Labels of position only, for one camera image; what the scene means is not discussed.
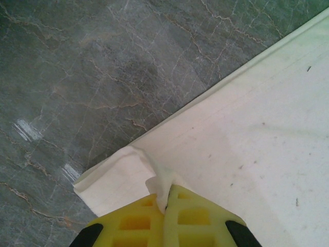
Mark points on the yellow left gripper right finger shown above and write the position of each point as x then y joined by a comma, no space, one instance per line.
195,221

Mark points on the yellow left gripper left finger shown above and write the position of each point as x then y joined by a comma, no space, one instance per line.
133,226

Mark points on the plain white t-shirt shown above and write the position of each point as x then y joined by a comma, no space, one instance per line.
244,144

